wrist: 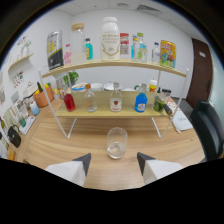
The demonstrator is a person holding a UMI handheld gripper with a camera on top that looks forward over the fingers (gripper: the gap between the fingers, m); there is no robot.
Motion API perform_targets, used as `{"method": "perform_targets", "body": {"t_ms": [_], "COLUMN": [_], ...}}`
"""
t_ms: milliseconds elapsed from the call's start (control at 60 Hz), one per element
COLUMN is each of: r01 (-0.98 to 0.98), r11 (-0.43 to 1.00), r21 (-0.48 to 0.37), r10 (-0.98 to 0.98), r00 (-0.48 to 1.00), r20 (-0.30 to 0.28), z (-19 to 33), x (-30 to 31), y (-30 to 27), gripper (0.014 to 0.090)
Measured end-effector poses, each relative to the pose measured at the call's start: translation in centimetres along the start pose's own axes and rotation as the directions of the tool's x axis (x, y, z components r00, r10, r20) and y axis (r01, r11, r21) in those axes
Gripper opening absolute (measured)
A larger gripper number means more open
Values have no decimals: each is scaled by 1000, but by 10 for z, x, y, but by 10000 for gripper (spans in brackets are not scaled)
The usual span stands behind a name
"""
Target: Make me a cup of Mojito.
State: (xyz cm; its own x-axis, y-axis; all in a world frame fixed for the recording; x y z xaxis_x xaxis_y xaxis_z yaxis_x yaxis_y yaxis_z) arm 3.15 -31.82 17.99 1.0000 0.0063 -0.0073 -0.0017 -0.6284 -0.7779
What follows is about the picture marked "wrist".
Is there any clear drinking glass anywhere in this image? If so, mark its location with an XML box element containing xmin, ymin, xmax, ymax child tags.
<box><xmin>106</xmin><ymin>126</ymin><xmax>129</xmax><ymax>160</ymax></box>

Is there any white zip pouch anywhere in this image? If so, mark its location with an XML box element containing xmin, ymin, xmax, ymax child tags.
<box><xmin>168</xmin><ymin>103</ymin><xmax>194</xmax><ymax>133</ymax></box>

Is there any white tray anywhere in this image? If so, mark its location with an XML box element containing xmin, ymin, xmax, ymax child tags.
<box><xmin>18</xmin><ymin>115</ymin><xmax>37</xmax><ymax>135</ymax></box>

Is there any black chair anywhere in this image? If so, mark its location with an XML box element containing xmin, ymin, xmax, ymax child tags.
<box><xmin>189</xmin><ymin>99</ymin><xmax>224</xmax><ymax>163</ymax></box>

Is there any black bag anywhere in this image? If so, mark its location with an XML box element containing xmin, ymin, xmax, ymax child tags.
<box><xmin>7</xmin><ymin>124</ymin><xmax>23</xmax><ymax>148</ymax></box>

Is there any red liquid bottle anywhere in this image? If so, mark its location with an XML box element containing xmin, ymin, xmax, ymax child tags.
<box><xmin>63</xmin><ymin>87</ymin><xmax>77</xmax><ymax>113</ymax></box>

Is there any blue liquid bottle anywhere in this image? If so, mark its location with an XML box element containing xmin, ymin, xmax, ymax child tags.
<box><xmin>134</xmin><ymin>83</ymin><xmax>149</xmax><ymax>114</ymax></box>

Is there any clear bottle with amber cap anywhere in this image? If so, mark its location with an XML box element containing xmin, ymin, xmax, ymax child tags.
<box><xmin>83</xmin><ymin>83</ymin><xmax>98</xmax><ymax>113</ymax></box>

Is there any orange pot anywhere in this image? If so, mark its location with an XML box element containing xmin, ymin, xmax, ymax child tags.
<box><xmin>33</xmin><ymin>87</ymin><xmax>55</xmax><ymax>108</ymax></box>

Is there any small white bowl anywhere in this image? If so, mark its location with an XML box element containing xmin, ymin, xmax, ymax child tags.
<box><xmin>89</xmin><ymin>82</ymin><xmax>104</xmax><ymax>92</ymax></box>

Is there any large white bowl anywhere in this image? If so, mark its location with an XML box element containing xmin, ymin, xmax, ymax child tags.
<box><xmin>103</xmin><ymin>81</ymin><xmax>124</xmax><ymax>92</ymax></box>

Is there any brown door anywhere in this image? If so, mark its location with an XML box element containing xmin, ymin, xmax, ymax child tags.
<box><xmin>185</xmin><ymin>37</ymin><xmax>214</xmax><ymax>109</ymax></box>

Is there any small pink bottle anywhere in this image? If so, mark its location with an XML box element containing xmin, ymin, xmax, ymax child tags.
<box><xmin>63</xmin><ymin>43</ymin><xmax>73</xmax><ymax>66</ymax></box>

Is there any yellow colourful tin can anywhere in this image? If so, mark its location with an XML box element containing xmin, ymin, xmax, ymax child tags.
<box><xmin>159</xmin><ymin>39</ymin><xmax>177</xmax><ymax>69</ymax></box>

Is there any clear bottle with green cap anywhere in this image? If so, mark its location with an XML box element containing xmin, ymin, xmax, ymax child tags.
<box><xmin>135</xmin><ymin>32</ymin><xmax>148</xmax><ymax>64</ymax></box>

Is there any small teal bottle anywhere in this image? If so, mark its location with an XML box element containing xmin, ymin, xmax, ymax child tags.
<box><xmin>84</xmin><ymin>37</ymin><xmax>94</xmax><ymax>61</ymax></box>

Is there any glass jar with cork lid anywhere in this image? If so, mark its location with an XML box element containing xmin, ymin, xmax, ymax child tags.
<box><xmin>70</xmin><ymin>22</ymin><xmax>88</xmax><ymax>65</ymax></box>

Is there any large white bottle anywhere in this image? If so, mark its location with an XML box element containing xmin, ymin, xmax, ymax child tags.
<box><xmin>100</xmin><ymin>16</ymin><xmax>121</xmax><ymax>61</ymax></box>

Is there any ceiling air vent grille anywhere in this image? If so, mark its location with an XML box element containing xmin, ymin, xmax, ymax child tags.
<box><xmin>135</xmin><ymin>3</ymin><xmax>161</xmax><ymax>14</ymax></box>

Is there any white frame wooden shelf rack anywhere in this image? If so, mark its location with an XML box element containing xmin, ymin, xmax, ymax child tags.
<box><xmin>38</xmin><ymin>59</ymin><xmax>190</xmax><ymax>139</ymax></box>

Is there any wooden wall shelf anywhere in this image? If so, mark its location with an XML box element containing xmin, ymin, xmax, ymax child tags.
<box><xmin>8</xmin><ymin>51</ymin><xmax>35</xmax><ymax>73</ymax></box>

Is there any pale blue wall poster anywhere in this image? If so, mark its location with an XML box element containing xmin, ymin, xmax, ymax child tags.
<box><xmin>130</xmin><ymin>34</ymin><xmax>138</xmax><ymax>61</ymax></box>

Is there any red wall poster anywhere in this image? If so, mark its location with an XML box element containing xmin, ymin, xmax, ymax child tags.
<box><xmin>119</xmin><ymin>32</ymin><xmax>130</xmax><ymax>60</ymax></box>

